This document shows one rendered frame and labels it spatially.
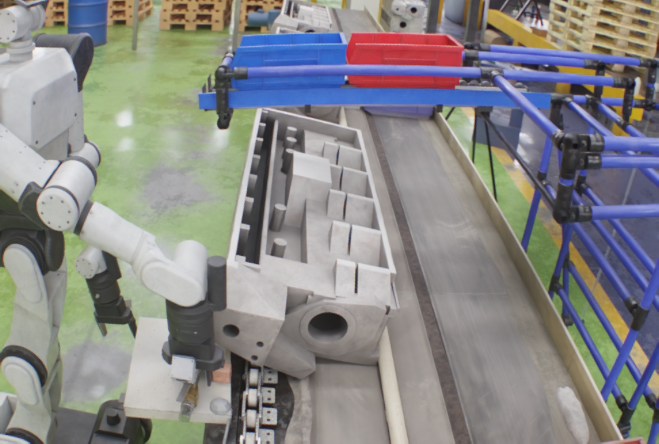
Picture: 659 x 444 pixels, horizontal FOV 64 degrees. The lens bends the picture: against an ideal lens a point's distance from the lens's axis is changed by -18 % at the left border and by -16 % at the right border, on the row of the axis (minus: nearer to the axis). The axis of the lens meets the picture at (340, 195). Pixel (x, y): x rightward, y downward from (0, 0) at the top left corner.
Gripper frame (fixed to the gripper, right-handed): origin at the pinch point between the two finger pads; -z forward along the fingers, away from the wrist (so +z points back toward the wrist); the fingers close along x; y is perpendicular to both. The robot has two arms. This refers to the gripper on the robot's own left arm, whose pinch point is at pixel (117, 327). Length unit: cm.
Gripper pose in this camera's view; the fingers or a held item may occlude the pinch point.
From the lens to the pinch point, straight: 171.7
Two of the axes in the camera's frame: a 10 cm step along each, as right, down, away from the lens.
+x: 9.9, -0.4, -1.3
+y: 1.0, -4.2, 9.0
